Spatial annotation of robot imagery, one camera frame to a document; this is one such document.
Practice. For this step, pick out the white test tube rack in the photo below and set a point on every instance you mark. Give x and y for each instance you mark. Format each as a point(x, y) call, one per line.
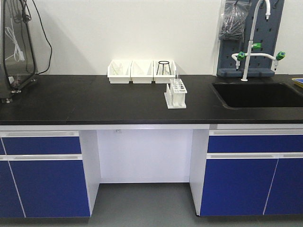
point(175, 94)

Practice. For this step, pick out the grey pegboard drying rack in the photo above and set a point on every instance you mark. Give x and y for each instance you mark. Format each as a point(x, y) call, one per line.
point(264, 41)

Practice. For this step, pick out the white middle storage bin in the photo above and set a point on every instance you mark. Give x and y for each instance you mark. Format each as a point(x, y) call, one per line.
point(142, 71)

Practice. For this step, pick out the white storage bin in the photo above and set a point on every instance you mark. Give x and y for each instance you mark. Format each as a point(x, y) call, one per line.
point(164, 78)
point(118, 71)
point(142, 71)

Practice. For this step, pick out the white right storage bin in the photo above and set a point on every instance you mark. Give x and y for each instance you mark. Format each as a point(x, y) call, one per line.
point(164, 78)

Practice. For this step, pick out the white left storage bin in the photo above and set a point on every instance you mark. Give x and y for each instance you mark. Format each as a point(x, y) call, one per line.
point(118, 71)

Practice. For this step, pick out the black lab sink basin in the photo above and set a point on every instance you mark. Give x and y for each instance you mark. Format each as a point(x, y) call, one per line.
point(258, 95)

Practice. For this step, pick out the white gooseneck lab faucet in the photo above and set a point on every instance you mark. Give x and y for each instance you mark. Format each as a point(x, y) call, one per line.
point(241, 55)

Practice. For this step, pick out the blue cabinet door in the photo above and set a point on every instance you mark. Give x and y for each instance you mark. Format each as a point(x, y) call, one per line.
point(10, 206)
point(286, 193)
point(52, 189)
point(236, 186)

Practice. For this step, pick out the plastic bag of pegs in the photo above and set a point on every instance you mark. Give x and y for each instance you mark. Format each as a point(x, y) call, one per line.
point(234, 20)

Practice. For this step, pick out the blue left cabinet drawer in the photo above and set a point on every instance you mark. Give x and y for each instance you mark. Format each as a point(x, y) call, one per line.
point(41, 145)

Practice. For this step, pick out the blue cabinet drawer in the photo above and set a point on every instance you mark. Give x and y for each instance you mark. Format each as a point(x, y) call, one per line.
point(255, 144)
point(41, 145)

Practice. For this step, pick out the blue right cabinet drawer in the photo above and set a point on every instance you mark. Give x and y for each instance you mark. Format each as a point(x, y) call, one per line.
point(255, 144)

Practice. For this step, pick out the grey metal machine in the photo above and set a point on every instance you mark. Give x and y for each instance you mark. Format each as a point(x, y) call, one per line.
point(17, 60)

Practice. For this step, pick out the yellow blue tray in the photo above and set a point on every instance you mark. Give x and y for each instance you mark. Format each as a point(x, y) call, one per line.
point(298, 82)

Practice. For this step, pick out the blue far right cabinet door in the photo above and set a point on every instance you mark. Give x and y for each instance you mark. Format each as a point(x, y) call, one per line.
point(286, 193)

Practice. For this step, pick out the blue far left cabinet door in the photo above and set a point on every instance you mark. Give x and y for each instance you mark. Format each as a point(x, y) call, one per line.
point(10, 206)

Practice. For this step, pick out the black wire tripod stand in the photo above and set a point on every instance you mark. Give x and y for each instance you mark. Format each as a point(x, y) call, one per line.
point(163, 68)

